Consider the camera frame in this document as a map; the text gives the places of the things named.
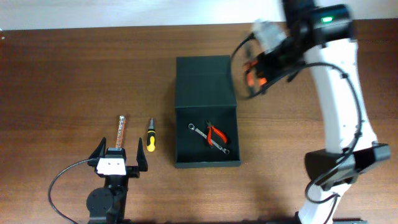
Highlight orange handled metal file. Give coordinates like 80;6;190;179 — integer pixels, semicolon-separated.
116;115;126;148

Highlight black camera cable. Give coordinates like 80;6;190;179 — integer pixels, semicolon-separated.
229;32;363;224
47;157;100;224

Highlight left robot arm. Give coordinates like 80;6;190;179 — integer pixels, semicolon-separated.
86;138;148;224

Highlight black right camera cable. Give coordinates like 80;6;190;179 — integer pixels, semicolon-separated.
229;32;363;224

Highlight black left camera cable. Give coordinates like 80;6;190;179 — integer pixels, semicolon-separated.
47;157;100;224

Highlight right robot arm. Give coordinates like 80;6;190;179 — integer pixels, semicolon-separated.
247;1;391;223

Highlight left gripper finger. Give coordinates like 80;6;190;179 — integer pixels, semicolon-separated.
136;138;148;172
89;137;106;159

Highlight yellow black screwdriver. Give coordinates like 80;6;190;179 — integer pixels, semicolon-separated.
146;118;156;152

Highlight orange black long-nose pliers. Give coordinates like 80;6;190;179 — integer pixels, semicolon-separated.
243;44;267;90

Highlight red small cutting pliers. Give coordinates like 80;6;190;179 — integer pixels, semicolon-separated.
206;120;228;147

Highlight black open box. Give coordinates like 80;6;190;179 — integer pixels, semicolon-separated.
175;55;241;169

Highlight silver ring spanner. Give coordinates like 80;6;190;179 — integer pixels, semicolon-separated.
188;123;230;154

